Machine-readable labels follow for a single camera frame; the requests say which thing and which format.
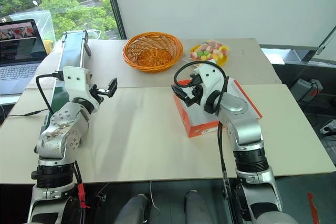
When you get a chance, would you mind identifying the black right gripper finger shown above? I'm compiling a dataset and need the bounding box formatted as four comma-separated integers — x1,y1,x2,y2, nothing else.
190,73,203,87
171,84,191,101

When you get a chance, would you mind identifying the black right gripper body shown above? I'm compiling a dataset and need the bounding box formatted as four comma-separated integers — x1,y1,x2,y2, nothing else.
184,84,204,108

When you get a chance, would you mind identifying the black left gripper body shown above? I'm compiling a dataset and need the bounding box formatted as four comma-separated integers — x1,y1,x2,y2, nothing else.
89,84,106,103

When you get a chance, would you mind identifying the orange and white box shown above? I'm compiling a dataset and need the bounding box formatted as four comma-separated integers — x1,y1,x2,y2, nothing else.
173,78,264,138

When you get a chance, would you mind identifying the green conveyor belt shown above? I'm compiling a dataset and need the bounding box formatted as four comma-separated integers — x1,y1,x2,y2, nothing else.
39,30,93,141

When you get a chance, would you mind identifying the orange woven basket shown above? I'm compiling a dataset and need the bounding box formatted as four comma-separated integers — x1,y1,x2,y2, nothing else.
122,31,184,73

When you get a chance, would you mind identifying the bag of colourful candies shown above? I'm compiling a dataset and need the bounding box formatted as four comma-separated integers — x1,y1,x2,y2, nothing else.
189,39,231,62

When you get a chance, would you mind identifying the yellow plate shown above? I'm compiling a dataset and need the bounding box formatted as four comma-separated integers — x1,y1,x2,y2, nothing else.
188,43,228,67

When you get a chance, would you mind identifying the yellow round object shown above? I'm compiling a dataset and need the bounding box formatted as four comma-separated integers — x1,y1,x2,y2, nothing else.
43,39,55,55

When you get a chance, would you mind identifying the black window pillar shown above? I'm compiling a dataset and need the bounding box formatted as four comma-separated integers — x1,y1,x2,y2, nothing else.
101,0,127,40

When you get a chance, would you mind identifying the grey laptop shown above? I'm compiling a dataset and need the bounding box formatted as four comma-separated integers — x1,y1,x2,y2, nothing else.
0,18,48,82

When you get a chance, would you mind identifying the clear plastic container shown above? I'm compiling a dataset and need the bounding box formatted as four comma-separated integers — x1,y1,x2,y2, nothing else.
7,9,56,49

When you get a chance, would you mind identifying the dark grey rounded shape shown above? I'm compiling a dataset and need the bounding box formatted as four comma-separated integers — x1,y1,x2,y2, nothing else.
184,189,211,224
119,194,153,224

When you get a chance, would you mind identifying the grey power brick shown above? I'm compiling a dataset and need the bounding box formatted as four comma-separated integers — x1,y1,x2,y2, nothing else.
289,78,324,103

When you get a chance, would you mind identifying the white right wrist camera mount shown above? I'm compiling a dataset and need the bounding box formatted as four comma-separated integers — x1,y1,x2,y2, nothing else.
193,63,229,104

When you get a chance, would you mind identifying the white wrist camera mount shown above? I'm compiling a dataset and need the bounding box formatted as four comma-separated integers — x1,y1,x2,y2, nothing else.
62,66,98,106
193,63,229,104

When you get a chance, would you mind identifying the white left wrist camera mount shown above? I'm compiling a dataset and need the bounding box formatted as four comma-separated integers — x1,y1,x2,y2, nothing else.
62,66,98,106

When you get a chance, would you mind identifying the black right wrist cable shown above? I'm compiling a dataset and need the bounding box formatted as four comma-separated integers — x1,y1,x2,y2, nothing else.
174,61,233,209

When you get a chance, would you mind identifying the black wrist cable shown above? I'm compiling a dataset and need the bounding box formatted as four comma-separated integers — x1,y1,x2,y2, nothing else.
35,72,64,113
174,61,233,209

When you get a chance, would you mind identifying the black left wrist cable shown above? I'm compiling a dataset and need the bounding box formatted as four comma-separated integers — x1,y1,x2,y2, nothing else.
35,72,64,113

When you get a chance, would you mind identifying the thin black table cable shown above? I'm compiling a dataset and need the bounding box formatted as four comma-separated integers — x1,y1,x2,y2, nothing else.
6,108,50,118

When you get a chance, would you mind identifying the red cable connector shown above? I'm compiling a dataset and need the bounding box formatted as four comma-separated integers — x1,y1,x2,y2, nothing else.
77,183,90,209

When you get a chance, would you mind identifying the thin white string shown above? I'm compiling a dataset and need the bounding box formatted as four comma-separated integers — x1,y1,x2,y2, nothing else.
150,181,160,224

